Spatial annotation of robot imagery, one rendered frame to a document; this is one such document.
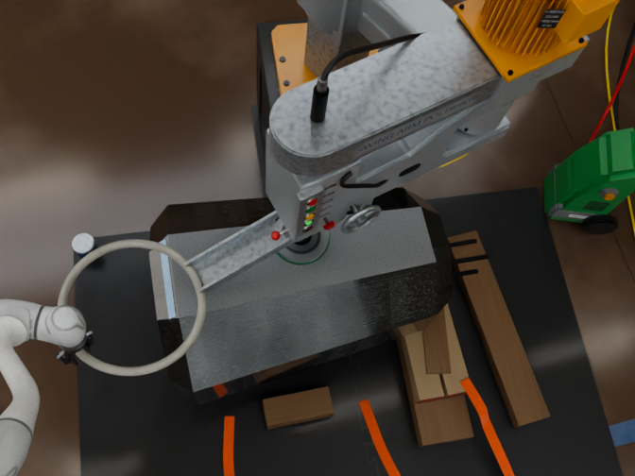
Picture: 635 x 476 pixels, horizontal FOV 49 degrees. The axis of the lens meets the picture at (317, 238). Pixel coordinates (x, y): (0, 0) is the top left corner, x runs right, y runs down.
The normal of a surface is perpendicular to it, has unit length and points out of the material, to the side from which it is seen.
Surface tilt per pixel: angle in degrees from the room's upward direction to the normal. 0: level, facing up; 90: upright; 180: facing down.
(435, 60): 0
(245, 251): 13
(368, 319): 45
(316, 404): 0
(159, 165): 0
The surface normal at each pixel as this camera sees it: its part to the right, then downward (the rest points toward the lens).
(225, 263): -0.13, -0.26
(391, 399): 0.07, -0.36
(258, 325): 0.22, 0.38
